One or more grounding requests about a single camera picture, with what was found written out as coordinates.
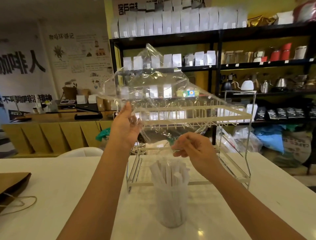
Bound person's left hand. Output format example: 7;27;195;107
110;101;143;149

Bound person's right hand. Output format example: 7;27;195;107
171;132;221;176

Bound clear plastic bag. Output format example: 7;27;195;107
96;44;245;149

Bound person's left forearm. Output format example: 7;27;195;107
56;138;134;240

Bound person's right forearm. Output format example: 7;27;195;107
201;162;308;240

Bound bundle of white wrapped straws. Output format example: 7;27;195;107
149;159;190;193

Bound green plastic bag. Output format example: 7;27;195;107
95;127;113;142

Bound clear plastic cup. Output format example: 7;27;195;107
154;161;190;228

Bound colourful small box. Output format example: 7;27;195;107
176;90;201;97

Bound crumpled clear plastic bags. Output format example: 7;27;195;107
217;126;263;160

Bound white chair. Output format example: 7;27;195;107
57;147;104;158

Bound row of small white pouches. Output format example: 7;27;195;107
123;51;217;71

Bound wooden counter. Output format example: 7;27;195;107
1;110;114;157

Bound black gooseneck kettle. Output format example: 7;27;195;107
220;73;238;92

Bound blue plastic bag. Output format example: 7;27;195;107
254;125;284;153

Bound white gooseneck kettle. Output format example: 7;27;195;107
237;79;258;91

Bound row of tall white pouches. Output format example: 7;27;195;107
111;6;248;38

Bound row of black coffee bags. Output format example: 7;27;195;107
254;106;316;121

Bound burlap sack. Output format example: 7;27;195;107
268;131;312;168

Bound black shelf unit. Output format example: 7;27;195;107
109;22;316;129

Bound steel gooseneck kettle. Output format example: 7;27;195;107
274;77;294;89

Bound white banner with black characters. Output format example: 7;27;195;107
0;37;56;121

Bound brown paper carrier bag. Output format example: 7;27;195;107
0;172;37;217

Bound gold foil bag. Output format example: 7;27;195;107
247;15;278;27

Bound white canister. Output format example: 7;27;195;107
294;46;307;60

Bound pink bag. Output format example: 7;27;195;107
292;0;316;23

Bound white wire dish rack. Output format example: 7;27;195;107
125;90;257;193

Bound white illustrated wall poster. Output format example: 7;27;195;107
46;28;110;99

